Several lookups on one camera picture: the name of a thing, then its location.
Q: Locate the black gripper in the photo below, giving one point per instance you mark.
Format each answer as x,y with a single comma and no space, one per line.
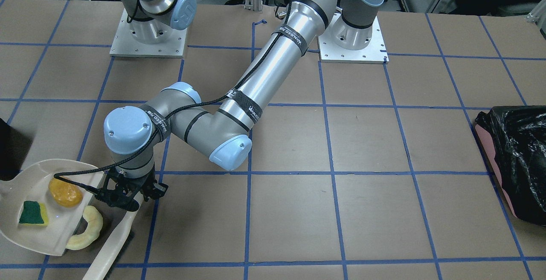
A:
156,188

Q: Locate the beige plastic dustpan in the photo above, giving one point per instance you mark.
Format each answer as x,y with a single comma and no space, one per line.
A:
32,185

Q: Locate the black-lined trash bin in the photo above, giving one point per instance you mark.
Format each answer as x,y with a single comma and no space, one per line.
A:
514,140
14,147

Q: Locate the pale banana peel piece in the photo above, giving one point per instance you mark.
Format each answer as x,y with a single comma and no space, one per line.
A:
93,229

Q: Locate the green yellow sponge piece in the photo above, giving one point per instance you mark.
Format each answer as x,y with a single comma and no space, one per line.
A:
34,213

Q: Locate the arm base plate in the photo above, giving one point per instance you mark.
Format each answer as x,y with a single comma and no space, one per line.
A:
341,43
150,39

